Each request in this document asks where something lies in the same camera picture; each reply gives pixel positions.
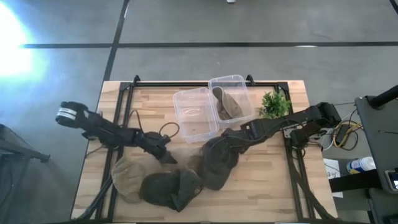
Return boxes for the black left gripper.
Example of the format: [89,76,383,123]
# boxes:
[142,131,178,165]

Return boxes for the dark green hat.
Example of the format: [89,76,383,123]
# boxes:
[139,169,205,213]

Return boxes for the black hat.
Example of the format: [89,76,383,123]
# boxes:
[197,136,249,191]

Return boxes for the beige hat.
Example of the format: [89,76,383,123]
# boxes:
[111,154,162,204]

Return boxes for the clear plastic bin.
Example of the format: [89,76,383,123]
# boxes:
[207,74,257,130]
[172,86,220,144]

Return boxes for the brown hat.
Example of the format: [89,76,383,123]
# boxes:
[211,86,244,121]

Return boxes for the green artificial plant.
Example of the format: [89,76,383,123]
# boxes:
[257,90,292,120]

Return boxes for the white paper sheet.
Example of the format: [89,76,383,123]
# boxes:
[323,157,344,199]

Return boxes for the black power adapter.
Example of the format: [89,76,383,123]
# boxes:
[337,124,352,144]

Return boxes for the white blue spray can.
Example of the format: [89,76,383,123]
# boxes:
[346,156,377,175]

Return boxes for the dark grey cart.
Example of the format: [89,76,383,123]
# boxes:
[354,83,398,224]

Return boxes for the dark stand with legs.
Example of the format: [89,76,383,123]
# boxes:
[0,123,51,224]

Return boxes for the black cable loop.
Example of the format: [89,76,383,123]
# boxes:
[159,121,181,139]

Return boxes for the black aluminium table frame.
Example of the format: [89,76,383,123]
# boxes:
[76,74,340,223]

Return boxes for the yellow cable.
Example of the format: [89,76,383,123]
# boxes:
[333,121,364,149]

